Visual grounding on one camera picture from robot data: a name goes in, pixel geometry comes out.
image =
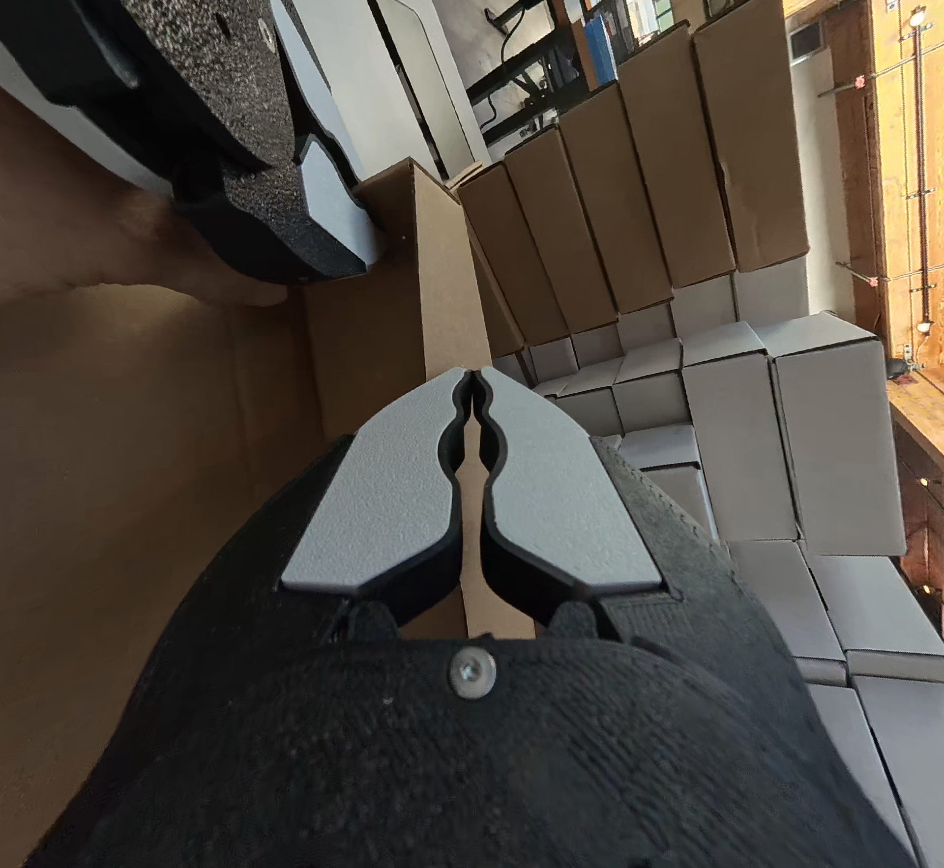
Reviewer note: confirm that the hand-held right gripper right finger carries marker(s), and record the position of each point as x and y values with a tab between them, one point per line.
560	507

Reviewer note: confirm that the long wood-edged grey desk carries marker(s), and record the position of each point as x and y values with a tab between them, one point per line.
568	5

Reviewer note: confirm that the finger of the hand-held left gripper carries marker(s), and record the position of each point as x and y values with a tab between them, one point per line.
315	83
335	212

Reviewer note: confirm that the brown cardboard mailer box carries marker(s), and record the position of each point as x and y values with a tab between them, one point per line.
184	440

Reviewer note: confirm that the stack of white cardboard boxes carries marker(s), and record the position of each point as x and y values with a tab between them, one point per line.
811	440

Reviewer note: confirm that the flat blue box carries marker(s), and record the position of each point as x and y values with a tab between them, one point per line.
601	53

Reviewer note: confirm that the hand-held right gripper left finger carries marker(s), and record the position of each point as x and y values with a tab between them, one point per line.
383	499

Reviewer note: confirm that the person's left hand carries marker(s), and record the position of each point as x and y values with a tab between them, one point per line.
199	278

